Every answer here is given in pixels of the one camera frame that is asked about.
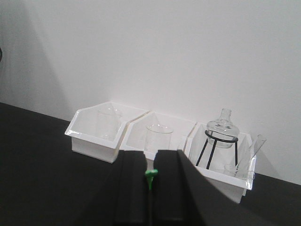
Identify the middle white plastic bin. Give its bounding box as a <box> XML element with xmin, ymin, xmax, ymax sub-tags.
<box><xmin>120</xmin><ymin>112</ymin><xmax>197</xmax><ymax>170</ymax></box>

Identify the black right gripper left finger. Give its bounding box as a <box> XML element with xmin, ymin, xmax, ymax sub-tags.
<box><xmin>114</xmin><ymin>151</ymin><xmax>147</xmax><ymax>226</ymax></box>

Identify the left white plastic bin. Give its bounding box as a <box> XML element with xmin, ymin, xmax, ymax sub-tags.
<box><xmin>65</xmin><ymin>102</ymin><xmax>150</xmax><ymax>163</ymax></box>

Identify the white plastic bin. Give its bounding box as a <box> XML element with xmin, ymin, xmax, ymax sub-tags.
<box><xmin>184</xmin><ymin>122</ymin><xmax>256</xmax><ymax>203</ymax></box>
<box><xmin>65</xmin><ymin>102</ymin><xmax>150</xmax><ymax>163</ymax></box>
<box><xmin>120</xmin><ymin>112</ymin><xmax>197</xmax><ymax>170</ymax></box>

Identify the short clear glass beaker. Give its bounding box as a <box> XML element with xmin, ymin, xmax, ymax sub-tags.
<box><xmin>144</xmin><ymin>123</ymin><xmax>174</xmax><ymax>153</ymax></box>

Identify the tall clear glass beaker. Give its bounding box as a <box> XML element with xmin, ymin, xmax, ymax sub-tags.
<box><xmin>96</xmin><ymin>105</ymin><xmax>122</xmax><ymax>141</ymax></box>

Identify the right white plastic bin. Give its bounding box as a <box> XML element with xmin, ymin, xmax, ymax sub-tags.
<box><xmin>184</xmin><ymin>122</ymin><xmax>256</xmax><ymax>203</ymax></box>

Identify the black wire tripod stand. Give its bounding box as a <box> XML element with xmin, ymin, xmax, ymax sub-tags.
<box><xmin>196</xmin><ymin>130</ymin><xmax>238</xmax><ymax>170</ymax></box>

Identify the clear glass test tube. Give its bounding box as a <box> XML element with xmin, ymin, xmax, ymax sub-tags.
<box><xmin>234</xmin><ymin>134</ymin><xmax>267</xmax><ymax>179</ymax></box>

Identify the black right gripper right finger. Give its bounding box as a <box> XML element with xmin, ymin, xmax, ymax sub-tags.
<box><xmin>152</xmin><ymin>150</ymin><xmax>205</xmax><ymax>226</ymax></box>

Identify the green plastic spoon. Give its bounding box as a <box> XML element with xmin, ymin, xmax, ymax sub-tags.
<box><xmin>144</xmin><ymin>169</ymin><xmax>158</xmax><ymax>191</ymax></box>

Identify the clear glass flask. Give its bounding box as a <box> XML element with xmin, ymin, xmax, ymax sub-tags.
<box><xmin>206</xmin><ymin>108</ymin><xmax>239</xmax><ymax>140</ymax></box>

